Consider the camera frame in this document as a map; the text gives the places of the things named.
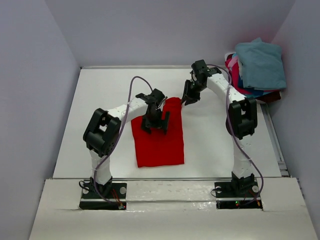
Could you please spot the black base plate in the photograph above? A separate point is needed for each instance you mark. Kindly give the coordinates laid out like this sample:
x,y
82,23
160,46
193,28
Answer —
x,y
227,199
111,199

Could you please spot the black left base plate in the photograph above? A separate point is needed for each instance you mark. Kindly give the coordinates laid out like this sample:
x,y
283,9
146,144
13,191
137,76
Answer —
x,y
111,199

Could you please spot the dark maroon t shirt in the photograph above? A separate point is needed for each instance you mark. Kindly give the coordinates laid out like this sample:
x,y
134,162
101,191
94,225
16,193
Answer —
x,y
270,97

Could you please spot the pink t shirt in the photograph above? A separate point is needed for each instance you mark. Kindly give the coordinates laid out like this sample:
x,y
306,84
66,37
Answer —
x,y
231,63

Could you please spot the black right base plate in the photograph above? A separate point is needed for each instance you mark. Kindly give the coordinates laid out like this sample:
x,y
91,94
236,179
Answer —
x,y
227,199

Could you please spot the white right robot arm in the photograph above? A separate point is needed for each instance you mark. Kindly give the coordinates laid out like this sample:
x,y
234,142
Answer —
x,y
241,122

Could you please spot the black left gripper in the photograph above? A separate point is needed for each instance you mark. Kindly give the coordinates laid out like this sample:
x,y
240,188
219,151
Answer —
x,y
146,126

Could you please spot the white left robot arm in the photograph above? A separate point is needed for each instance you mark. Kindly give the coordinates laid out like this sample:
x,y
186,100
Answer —
x,y
105,128

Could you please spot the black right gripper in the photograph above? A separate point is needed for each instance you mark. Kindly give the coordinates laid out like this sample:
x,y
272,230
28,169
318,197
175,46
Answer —
x,y
186,92

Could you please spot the bright blue t shirt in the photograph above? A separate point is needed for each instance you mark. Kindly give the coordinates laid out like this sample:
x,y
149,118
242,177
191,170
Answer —
x,y
259,95

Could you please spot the red t shirt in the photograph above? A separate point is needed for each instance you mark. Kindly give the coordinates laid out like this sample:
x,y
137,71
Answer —
x,y
159,149

